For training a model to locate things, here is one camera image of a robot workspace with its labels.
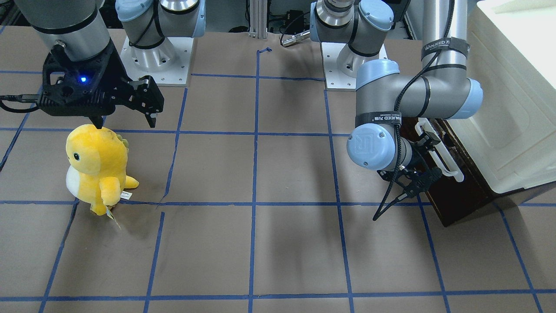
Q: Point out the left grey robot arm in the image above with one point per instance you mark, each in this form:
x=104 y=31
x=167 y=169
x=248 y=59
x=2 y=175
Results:
x=384 y=96

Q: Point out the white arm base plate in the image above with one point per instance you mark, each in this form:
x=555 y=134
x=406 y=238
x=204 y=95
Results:
x=168 y=63
x=341 y=65

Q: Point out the yellow plush dinosaur toy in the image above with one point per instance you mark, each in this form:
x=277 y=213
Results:
x=97 y=174

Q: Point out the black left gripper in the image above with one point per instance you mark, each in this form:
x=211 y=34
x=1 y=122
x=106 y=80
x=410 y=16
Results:
x=418 y=157

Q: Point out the cream plastic storage box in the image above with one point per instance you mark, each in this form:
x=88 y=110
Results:
x=512 y=137

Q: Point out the dark brown wooden drawer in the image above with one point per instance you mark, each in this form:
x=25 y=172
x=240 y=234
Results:
x=453 y=201

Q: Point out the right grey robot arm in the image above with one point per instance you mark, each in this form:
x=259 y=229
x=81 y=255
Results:
x=80 y=25

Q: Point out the aluminium frame post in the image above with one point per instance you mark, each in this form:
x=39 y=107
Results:
x=258 y=19

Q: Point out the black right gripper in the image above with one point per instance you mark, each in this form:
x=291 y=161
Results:
x=115 y=74

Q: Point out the white plastic drawer handle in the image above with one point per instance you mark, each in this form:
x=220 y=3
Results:
x=440 y=154

